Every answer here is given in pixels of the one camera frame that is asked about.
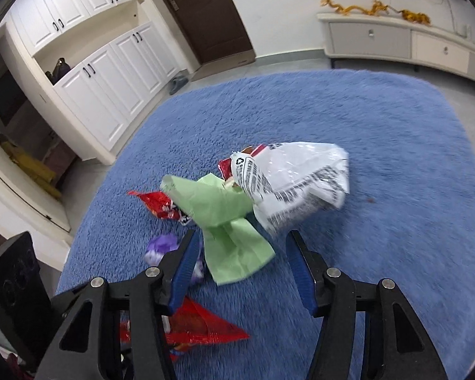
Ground purple snack wrapper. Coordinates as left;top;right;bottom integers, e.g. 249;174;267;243
143;232;205;286

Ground white printed plastic bag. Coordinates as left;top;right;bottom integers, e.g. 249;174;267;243
231;142;350;236

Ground pink snack wrapper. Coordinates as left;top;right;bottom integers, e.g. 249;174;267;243
218;144;267;181

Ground red colourful snack wrapper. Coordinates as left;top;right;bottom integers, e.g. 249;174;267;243
119;296;251;363

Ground green paper wrapper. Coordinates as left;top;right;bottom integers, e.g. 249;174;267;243
160;173;275;286

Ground red white snack wrapper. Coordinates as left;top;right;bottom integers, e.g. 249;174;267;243
128;190;192;225

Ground blue shaggy rug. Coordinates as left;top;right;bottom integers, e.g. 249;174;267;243
58;70;475;379

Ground grey slippers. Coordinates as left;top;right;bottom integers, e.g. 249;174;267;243
169;75;189;95

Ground black handbag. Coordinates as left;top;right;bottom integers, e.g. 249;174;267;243
45;58;71;85

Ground white TV console cabinet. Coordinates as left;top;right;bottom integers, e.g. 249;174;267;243
317;13;475;81

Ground white shoe cabinet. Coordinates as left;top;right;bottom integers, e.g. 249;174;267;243
0;0;193;165

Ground dark brown door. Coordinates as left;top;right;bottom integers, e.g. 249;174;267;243
164;0;253;64

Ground golden dragon ornament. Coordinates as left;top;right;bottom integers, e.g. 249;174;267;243
320;0;432;26

